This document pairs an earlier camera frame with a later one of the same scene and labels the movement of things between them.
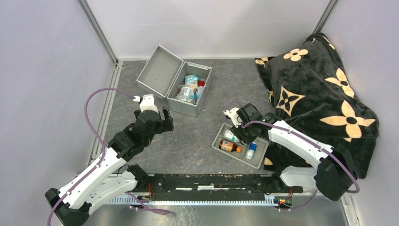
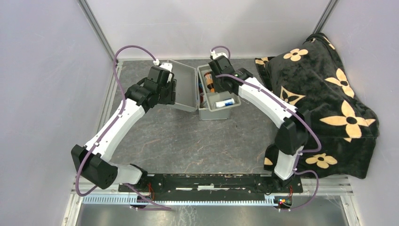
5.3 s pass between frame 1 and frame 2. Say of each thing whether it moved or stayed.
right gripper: moved
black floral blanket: stayed
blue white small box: moved
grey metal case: moved
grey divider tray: moved
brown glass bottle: moved
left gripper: moved
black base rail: stayed
